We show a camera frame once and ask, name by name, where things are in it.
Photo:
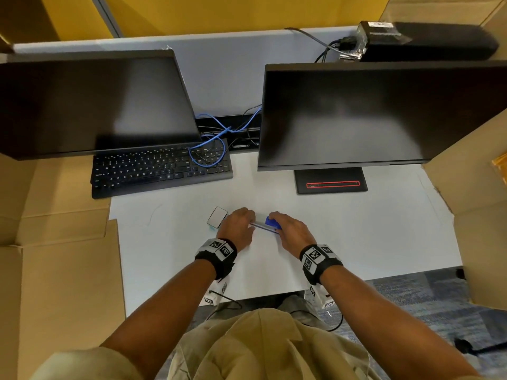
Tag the white wrist camera with markers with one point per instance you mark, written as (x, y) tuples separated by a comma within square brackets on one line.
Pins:
[(323, 298), (212, 298)]

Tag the person's left fingers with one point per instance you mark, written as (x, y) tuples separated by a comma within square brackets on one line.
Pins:
[(243, 214)]

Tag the person's left forearm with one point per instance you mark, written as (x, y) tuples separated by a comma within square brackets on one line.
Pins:
[(166, 312)]

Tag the large flat cardboard box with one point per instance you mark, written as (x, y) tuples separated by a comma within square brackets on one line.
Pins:
[(59, 280)]

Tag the black computer keyboard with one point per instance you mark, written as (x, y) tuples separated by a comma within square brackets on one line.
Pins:
[(158, 168)]

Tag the open cardboard box flap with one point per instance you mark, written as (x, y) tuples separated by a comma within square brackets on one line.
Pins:
[(475, 201)]

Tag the blue and silver hand tool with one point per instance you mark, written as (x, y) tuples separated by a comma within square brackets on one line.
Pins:
[(272, 222)]

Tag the small white box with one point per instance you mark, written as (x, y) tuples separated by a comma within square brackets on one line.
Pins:
[(216, 217)]

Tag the long black padded bar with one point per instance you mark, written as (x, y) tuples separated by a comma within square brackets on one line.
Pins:
[(439, 41)]

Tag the small clear-cased device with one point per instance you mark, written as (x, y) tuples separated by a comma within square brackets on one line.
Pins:
[(382, 32)]

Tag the black monitor stand base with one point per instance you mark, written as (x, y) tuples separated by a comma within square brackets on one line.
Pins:
[(330, 182)]

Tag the person's right fingers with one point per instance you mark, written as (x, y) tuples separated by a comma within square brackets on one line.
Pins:
[(282, 218)]

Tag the person's right forearm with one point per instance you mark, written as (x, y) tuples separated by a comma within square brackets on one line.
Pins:
[(380, 324)]

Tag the black wristband with marker tags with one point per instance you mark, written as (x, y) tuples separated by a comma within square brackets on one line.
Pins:
[(216, 252), (319, 261)]

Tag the beige shirt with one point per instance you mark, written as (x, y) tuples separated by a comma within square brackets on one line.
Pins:
[(269, 344)]

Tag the person's left hand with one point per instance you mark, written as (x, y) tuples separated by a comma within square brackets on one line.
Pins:
[(237, 231)]

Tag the black chair base leg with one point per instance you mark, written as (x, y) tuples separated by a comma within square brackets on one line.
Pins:
[(469, 346)]

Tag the yellow partition panel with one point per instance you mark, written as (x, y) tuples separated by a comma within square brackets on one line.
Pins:
[(221, 11)]

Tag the person's right hand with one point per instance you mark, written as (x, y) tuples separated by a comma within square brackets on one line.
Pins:
[(295, 237)]

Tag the black monitor with stand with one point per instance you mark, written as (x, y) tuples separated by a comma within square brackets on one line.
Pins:
[(376, 114)]

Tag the grey desk divider panel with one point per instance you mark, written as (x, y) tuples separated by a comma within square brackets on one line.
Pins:
[(221, 71)]

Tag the black computer monitor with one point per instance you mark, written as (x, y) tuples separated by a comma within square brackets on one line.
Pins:
[(91, 102)]

